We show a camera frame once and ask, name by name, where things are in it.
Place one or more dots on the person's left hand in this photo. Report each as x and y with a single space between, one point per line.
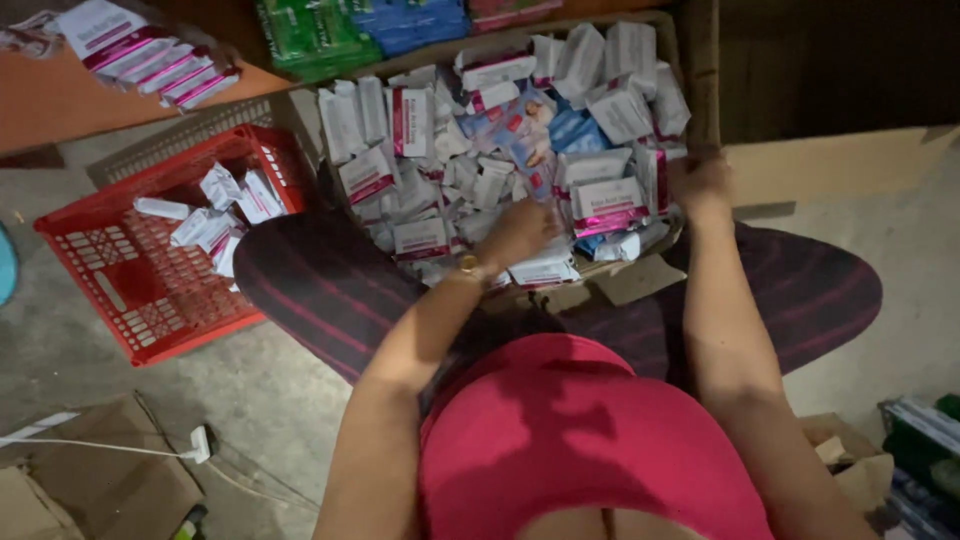
514 236

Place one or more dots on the person's right hand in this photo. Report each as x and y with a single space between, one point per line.
703 191

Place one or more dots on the person's left fingers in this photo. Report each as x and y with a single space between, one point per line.
541 220

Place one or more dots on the person's right fingers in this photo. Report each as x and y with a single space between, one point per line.
701 166

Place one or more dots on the large brown cardboard carton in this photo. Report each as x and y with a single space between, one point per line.
701 82

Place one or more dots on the gold wristwatch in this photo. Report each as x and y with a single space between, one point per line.
470 264

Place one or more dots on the light blue picture packet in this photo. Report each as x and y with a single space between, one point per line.
527 131

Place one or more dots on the heap of white pink boxes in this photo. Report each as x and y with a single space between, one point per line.
480 150

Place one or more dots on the blue soap packet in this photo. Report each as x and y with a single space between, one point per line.
576 131

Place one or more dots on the brown cardboard panel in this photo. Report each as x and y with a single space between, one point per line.
840 169

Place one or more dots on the stack of pink packets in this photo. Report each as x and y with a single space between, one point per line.
510 11

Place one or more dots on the person's pink shirt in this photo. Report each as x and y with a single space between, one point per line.
570 450

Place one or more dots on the stack of blue packets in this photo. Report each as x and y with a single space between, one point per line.
412 22

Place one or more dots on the stack of green packets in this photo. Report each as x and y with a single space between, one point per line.
315 37

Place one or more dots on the small pile of white cartons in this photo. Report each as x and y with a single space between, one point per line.
217 217

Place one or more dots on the torn cardboard pieces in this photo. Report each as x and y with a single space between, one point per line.
847 457

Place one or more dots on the grey plastic basket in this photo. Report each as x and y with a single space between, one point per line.
180 139

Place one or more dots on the rack of assorted goods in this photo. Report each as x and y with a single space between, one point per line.
926 465

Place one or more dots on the red plastic basket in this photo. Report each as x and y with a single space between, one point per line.
142 292

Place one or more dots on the row of white magenta packs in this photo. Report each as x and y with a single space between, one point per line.
150 56

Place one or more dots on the green yellow bottle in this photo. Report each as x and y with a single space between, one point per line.
189 523

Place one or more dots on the flattened brown cardboard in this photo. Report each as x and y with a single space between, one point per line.
105 480

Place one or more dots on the teal plastic object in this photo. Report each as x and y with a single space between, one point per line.
6 266

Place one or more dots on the clear wrapped packets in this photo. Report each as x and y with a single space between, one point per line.
30 34

